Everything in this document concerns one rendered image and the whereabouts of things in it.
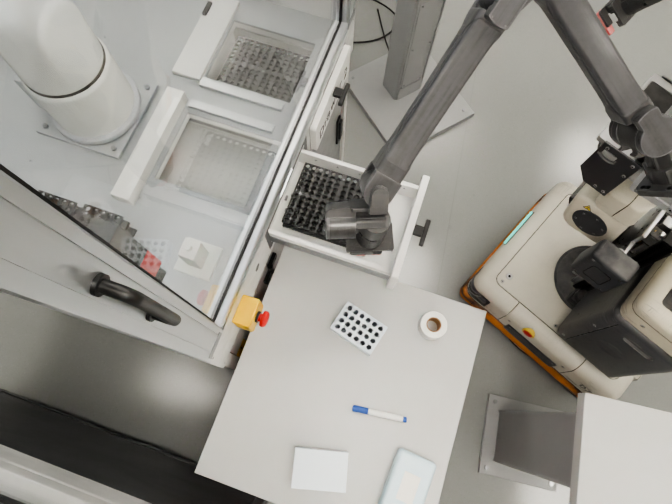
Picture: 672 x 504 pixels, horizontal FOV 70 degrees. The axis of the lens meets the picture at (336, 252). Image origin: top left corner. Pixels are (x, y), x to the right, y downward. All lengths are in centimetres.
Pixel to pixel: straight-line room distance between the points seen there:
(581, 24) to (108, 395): 199
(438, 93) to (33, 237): 66
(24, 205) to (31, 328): 197
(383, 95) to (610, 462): 177
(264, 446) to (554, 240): 134
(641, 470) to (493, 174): 141
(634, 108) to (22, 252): 96
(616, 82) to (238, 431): 110
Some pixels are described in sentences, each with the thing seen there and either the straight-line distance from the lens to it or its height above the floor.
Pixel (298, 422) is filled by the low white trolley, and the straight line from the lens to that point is 129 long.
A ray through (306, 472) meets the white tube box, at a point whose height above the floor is 81.
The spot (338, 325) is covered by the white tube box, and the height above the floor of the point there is 78.
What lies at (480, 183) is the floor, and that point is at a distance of 237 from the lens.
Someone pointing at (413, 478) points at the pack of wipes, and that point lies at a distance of 126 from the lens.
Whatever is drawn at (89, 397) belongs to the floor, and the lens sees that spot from 226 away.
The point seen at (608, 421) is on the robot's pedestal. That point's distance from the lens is 147.
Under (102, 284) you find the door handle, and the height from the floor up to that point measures 154.
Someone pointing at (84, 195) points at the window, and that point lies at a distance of 54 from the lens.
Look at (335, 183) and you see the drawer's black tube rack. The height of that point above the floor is 90.
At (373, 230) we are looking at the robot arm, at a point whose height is 117.
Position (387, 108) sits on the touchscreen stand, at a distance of 244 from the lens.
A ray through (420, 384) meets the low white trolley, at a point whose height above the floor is 76.
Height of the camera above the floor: 204
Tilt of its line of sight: 72 degrees down
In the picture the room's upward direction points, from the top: 3 degrees clockwise
